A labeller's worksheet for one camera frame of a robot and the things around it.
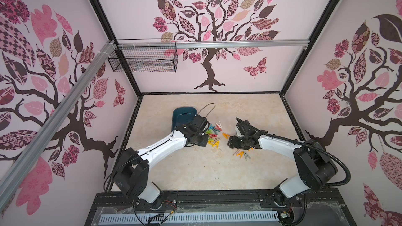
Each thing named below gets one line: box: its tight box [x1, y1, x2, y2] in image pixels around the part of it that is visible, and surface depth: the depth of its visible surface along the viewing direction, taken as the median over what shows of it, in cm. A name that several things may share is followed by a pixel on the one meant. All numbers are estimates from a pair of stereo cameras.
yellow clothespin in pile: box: [207, 140, 221, 150], surface depth 94 cm
